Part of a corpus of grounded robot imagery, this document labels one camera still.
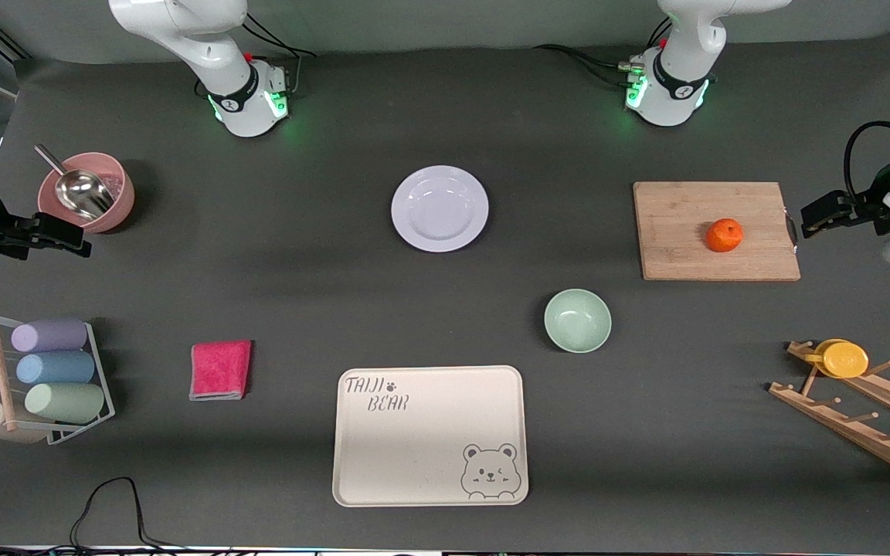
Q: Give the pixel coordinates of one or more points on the light green bowl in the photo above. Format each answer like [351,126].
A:
[577,320]

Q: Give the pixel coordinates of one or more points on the beige bear print tray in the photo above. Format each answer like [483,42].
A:
[414,448]

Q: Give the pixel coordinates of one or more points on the yellow cup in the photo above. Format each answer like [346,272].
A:
[845,360]

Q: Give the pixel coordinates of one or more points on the pink folded cloth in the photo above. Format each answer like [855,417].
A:
[220,371]

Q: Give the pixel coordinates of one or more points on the orange fruit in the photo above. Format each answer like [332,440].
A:
[724,235]

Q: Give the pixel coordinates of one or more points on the metal scoop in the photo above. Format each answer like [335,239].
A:
[82,193]

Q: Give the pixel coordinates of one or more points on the wooden peg rack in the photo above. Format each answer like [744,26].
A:
[847,430]

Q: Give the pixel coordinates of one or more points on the blue cup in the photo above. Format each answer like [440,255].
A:
[55,368]

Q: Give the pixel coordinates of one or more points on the dark grey table mat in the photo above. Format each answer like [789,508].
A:
[414,309]

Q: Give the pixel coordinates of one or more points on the wooden cutting board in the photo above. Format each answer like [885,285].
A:
[677,232]

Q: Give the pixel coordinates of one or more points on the white round plate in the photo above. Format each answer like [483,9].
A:
[439,208]

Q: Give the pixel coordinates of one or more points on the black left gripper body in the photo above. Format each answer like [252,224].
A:
[867,209]

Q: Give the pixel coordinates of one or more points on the purple cup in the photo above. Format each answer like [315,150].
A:
[51,336]

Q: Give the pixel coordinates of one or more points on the pink bowl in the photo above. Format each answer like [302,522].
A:
[119,208]

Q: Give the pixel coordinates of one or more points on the green cup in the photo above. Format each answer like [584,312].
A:
[66,402]

